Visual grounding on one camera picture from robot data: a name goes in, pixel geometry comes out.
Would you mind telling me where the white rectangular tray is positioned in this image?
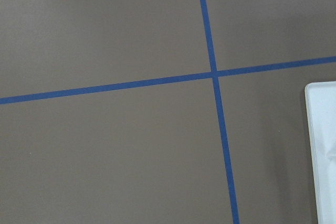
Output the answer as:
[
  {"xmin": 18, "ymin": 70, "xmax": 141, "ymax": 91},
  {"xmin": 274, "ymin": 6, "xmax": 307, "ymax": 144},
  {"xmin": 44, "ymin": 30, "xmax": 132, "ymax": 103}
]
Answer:
[{"xmin": 305, "ymin": 81, "xmax": 335, "ymax": 223}]

